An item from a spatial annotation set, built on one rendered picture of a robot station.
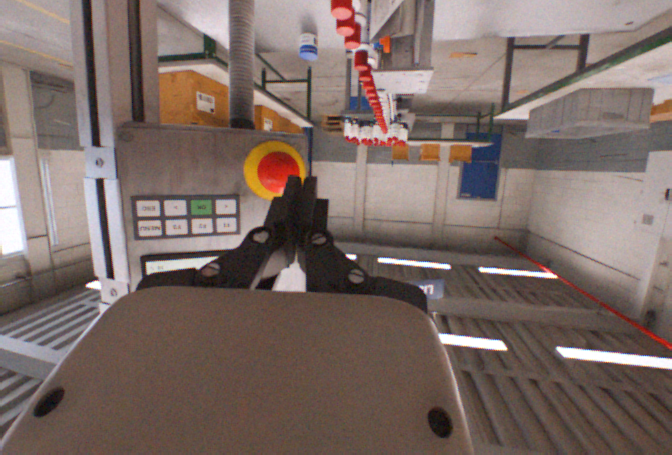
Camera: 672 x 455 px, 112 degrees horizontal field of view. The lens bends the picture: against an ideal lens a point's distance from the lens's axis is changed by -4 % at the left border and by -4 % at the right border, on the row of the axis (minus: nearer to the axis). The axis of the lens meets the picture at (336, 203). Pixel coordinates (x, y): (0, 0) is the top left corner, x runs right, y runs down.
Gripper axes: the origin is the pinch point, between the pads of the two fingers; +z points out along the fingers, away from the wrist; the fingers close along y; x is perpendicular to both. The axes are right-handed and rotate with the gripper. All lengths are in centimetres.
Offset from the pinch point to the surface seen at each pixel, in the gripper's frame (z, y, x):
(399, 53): 47.1, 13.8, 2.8
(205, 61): 144, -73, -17
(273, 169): 9.0, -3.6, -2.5
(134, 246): 4.3, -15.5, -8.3
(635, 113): 129, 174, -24
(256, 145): 12.1, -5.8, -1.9
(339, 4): 36.4, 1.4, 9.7
